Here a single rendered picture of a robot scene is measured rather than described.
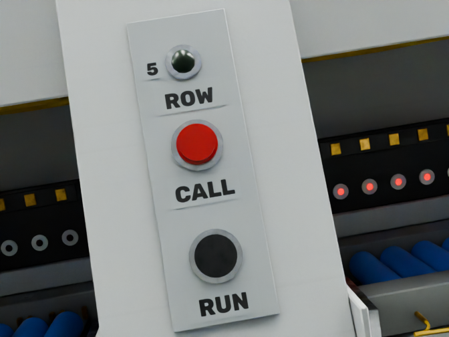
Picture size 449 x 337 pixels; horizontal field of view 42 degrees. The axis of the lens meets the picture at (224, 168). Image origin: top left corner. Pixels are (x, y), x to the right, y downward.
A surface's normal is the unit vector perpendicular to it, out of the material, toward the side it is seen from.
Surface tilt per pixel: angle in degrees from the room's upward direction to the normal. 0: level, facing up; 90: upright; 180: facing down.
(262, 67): 90
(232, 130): 90
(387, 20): 106
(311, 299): 90
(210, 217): 90
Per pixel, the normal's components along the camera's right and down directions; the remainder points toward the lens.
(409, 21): 0.07, 0.11
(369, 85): 0.02, -0.16
